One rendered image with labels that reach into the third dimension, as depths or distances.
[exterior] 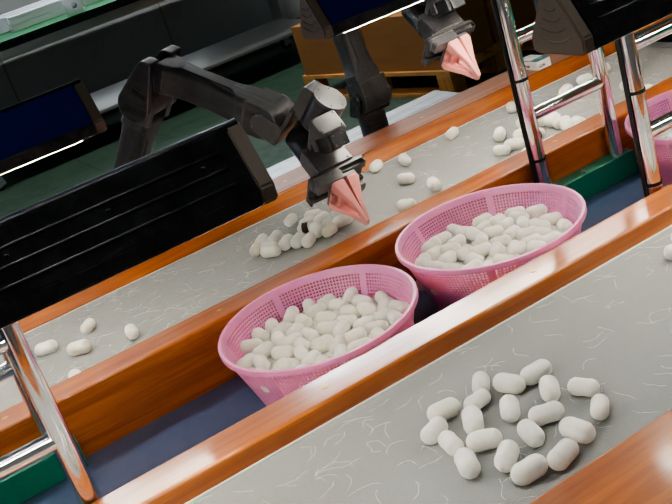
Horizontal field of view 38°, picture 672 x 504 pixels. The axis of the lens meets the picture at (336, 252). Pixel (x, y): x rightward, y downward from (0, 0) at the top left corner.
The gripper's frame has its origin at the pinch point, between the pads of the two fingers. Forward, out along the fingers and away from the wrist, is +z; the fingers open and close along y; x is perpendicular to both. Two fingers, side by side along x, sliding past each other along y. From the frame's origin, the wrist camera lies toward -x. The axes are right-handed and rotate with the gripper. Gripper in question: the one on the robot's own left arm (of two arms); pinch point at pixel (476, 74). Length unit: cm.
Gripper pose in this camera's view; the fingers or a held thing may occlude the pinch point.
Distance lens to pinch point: 181.6
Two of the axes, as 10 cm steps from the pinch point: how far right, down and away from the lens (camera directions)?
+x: -0.9, 5.3, 8.5
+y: 8.4, -4.2, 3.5
